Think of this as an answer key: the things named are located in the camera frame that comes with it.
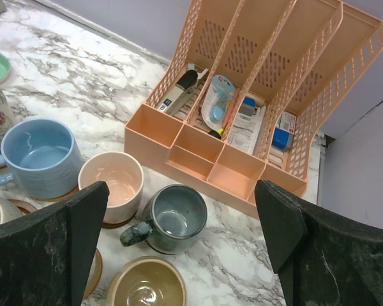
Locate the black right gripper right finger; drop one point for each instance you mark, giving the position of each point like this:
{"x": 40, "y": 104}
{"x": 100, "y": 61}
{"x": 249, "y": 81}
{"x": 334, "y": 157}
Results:
{"x": 321, "y": 258}

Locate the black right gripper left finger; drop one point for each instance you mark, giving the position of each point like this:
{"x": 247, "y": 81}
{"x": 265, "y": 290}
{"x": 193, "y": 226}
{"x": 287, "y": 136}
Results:
{"x": 46, "y": 256}

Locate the blue mug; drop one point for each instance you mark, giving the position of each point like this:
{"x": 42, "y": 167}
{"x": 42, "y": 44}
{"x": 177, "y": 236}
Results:
{"x": 42, "y": 157}

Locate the tan mug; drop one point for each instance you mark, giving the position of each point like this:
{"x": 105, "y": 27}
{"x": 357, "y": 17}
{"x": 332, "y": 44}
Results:
{"x": 147, "y": 280}

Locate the pink mug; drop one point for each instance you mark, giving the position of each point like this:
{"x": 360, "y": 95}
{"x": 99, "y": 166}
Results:
{"x": 124, "y": 177}

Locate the grey mug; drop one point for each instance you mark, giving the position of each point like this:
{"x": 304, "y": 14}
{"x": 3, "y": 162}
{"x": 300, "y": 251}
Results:
{"x": 172, "y": 220}

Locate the white printed packet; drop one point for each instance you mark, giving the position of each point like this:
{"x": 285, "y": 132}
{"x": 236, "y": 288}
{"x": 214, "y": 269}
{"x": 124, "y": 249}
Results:
{"x": 245, "y": 130}

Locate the yellow black highlighter pen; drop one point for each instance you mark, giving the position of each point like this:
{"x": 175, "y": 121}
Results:
{"x": 218, "y": 133}

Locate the grey blue eraser block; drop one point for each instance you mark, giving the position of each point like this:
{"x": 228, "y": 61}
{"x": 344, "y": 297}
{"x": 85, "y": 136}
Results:
{"x": 248, "y": 107}

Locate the white blue packet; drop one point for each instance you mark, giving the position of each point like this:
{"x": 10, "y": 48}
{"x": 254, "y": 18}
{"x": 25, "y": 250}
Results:
{"x": 216, "y": 102}

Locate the peach plastic file organizer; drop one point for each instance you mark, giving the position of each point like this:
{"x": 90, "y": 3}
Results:
{"x": 300, "y": 57}

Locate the black grey marker pen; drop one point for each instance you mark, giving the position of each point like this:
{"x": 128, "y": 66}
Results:
{"x": 187, "y": 80}

